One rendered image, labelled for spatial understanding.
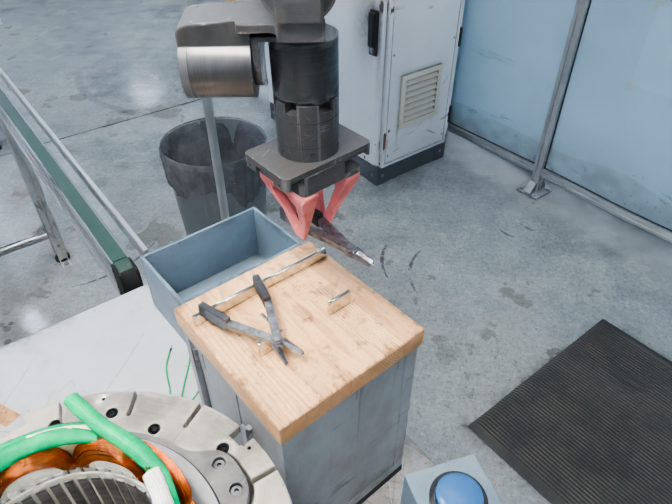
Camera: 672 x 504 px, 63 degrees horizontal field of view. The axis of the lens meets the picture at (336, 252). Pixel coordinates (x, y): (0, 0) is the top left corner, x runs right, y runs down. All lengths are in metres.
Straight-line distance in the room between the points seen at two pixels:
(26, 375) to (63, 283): 1.45
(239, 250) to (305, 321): 0.23
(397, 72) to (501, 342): 1.25
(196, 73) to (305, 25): 0.10
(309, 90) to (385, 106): 2.14
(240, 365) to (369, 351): 0.13
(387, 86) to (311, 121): 2.09
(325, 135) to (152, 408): 0.28
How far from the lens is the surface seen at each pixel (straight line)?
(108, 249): 1.26
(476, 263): 2.38
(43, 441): 0.45
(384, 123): 2.63
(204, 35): 0.46
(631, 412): 2.02
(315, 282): 0.64
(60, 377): 1.01
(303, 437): 0.56
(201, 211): 2.03
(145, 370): 0.97
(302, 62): 0.45
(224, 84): 0.47
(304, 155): 0.49
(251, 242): 0.79
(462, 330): 2.08
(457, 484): 0.52
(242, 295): 0.62
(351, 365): 0.56
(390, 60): 2.53
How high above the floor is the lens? 1.50
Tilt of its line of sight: 39 degrees down
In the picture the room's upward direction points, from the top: straight up
